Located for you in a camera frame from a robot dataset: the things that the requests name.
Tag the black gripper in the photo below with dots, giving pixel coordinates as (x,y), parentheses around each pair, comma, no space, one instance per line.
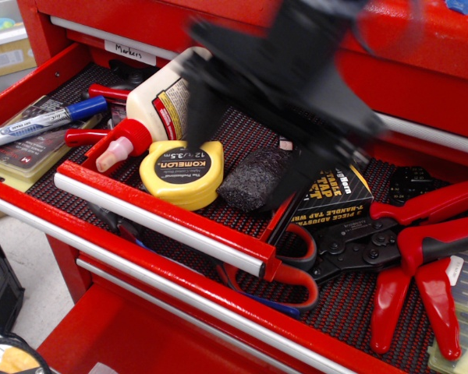
(292,62)

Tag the black foam block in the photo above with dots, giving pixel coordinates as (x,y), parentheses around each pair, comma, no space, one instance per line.
(250,184)

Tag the blue dry erase marker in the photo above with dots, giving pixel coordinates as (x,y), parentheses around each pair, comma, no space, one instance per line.
(52,120)

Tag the red upper sliding drawer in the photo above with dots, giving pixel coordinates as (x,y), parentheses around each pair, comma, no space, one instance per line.
(245,241)

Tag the red lower wide drawer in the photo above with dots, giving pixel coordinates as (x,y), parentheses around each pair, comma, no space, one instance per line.
(62,210)

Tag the small black usb dongle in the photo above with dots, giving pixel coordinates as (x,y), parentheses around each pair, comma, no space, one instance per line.
(285,144)

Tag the red tool cabinet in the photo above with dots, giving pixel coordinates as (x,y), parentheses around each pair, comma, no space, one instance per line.
(408,60)

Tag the yellow Komelon tape measure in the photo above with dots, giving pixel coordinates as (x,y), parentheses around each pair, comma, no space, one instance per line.
(183,177)

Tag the black yellow tap wrench box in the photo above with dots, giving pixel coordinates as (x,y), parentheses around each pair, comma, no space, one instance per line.
(339,194)

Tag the white glue bottle red cap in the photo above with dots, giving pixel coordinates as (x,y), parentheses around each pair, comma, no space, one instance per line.
(155,111)

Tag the white Markers label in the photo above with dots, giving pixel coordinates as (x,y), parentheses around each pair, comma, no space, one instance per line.
(130,52)

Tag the red black crimping tool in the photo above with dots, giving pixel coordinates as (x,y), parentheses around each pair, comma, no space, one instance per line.
(427,227)

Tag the drill bit set case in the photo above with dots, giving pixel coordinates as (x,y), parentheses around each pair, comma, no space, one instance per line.
(24,161)

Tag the clear plastic bit case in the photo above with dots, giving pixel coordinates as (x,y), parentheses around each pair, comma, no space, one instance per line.
(458,275)

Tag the cardboard box on shelf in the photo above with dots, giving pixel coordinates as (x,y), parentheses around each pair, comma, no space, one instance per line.
(16,56)

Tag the red handled scissors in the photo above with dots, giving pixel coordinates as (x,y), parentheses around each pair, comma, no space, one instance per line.
(293,271)

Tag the red handled tool at back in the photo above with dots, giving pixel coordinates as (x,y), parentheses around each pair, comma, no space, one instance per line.
(116,99)

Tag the red handled pliers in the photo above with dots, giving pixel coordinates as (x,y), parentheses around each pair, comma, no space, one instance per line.
(435,291)

